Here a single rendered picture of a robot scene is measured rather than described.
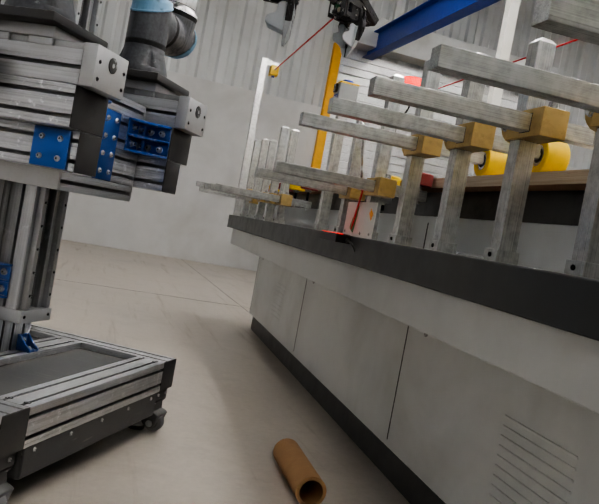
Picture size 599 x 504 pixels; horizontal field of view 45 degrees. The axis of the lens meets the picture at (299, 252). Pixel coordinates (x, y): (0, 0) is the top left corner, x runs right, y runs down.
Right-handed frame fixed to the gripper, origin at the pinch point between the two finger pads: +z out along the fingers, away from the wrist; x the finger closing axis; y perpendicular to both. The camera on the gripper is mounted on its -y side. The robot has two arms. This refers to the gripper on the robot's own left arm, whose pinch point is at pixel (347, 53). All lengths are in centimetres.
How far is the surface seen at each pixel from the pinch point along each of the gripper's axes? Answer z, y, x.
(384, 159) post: 28.5, -6.2, 15.0
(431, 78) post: 9.9, 7.7, 35.9
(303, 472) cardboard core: 114, 12, 21
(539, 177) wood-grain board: 33, 13, 71
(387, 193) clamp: 38.1, -2.3, 21.2
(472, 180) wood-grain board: 32, -3, 45
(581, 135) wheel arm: 27, 30, 85
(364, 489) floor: 121, -14, 23
